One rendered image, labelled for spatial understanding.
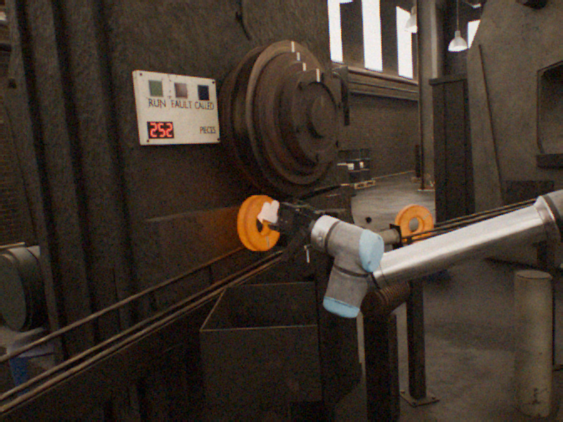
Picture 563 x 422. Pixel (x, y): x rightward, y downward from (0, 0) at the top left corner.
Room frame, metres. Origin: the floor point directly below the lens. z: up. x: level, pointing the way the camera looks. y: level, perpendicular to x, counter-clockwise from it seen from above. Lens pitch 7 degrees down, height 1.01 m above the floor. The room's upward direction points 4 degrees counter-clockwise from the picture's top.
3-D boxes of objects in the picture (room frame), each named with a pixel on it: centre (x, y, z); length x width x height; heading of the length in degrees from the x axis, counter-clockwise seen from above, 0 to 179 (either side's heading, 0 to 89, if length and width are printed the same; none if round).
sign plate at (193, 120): (1.24, 0.25, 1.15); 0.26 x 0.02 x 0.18; 141
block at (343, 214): (1.63, -0.18, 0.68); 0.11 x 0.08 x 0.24; 51
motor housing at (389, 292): (1.61, -0.36, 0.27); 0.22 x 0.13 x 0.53; 141
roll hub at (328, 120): (1.37, -0.12, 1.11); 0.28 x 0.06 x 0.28; 141
